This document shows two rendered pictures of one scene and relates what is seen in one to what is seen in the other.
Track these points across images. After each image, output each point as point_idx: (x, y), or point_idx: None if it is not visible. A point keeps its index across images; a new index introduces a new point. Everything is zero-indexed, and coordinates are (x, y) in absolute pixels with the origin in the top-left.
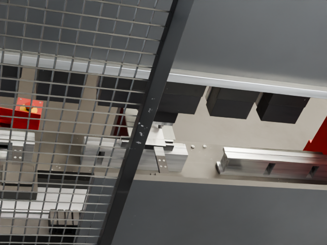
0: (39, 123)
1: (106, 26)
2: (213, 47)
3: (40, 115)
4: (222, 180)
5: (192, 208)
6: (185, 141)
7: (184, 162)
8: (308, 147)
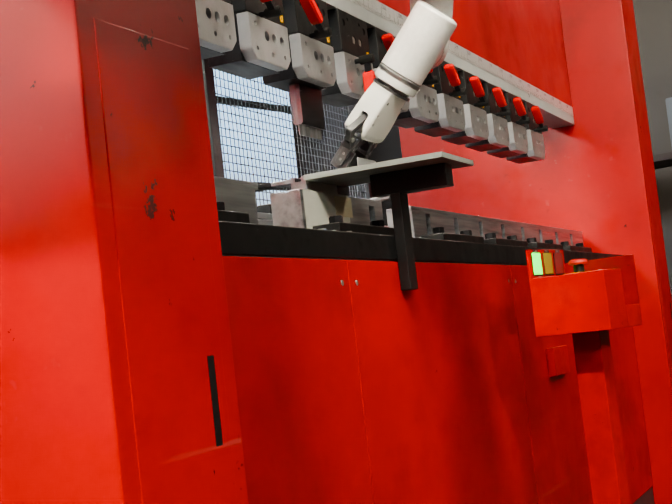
0: (528, 273)
1: None
2: None
3: (558, 275)
4: None
5: None
6: (355, 232)
7: (272, 215)
8: (221, 257)
